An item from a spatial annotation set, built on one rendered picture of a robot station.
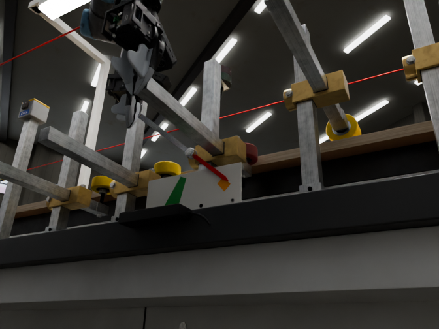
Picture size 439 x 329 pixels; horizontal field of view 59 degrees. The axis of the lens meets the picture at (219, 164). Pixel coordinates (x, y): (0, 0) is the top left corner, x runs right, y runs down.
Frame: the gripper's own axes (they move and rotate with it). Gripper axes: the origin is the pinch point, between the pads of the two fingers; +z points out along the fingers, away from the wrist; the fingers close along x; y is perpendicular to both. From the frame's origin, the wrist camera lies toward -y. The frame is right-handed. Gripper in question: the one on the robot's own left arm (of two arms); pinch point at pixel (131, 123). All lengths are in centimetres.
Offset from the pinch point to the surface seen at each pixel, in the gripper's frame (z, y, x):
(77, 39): -146, 103, -116
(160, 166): 5.9, -3.9, -14.8
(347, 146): 7, -54, -5
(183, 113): 10.3, -19.3, 19.1
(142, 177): 13.6, -3.0, -4.8
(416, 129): 6, -69, 0
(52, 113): -577, 636, -838
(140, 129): -3.2, 1.1, -8.8
